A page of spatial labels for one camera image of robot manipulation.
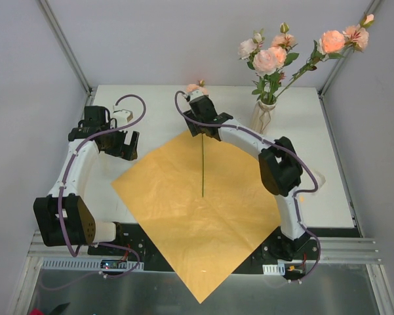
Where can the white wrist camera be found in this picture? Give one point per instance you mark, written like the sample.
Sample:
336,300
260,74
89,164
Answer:
195,96
122,116

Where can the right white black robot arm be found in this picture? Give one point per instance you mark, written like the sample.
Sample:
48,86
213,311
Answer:
279,169

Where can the pink flower bouquet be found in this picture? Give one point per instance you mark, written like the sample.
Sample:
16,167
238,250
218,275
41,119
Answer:
190,88

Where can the right white cable duct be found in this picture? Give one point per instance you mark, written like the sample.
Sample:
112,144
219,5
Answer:
274,269

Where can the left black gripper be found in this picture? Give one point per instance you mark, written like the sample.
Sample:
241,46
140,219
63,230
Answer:
122,144

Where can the beige ribbed vase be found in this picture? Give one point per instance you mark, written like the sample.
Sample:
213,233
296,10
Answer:
262,117

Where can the white cable duct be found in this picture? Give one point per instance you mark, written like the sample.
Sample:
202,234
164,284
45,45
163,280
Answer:
72,264
274,269

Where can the left white cable duct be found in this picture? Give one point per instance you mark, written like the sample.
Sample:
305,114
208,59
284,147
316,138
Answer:
72,264

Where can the orange wrapping paper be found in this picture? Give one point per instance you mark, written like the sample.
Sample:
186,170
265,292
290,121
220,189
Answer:
203,239

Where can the picked flower stem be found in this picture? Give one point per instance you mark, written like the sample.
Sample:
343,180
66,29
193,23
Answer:
263,62
281,47
333,45

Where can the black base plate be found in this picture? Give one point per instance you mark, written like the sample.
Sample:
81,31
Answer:
135,245

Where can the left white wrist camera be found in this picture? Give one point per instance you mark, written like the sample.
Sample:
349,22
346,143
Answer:
122,116

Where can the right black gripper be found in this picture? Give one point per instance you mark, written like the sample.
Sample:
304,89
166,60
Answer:
202,123

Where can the left aluminium frame post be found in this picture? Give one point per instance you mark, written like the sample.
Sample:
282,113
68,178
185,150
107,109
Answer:
64,44

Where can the cream printed ribbon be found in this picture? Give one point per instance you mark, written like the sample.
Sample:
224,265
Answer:
320,180

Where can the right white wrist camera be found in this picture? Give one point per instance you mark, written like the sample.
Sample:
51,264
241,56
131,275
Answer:
195,96

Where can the aluminium front rail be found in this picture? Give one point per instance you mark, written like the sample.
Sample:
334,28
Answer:
333,250

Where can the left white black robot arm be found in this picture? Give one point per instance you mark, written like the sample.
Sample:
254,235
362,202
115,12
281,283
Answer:
62,215

